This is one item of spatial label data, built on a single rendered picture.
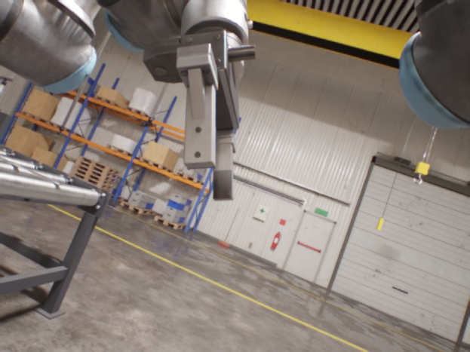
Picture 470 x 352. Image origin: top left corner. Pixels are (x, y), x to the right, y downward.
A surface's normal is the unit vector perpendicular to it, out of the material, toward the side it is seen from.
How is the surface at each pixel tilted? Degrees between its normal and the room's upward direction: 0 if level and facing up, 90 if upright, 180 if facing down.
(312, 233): 90
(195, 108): 111
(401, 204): 90
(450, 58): 128
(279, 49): 90
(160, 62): 155
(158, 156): 90
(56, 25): 99
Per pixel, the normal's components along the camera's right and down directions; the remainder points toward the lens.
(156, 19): -0.19, 0.71
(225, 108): 0.00, 0.95
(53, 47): 0.75, 0.38
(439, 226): -0.14, -0.17
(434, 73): -0.93, 0.14
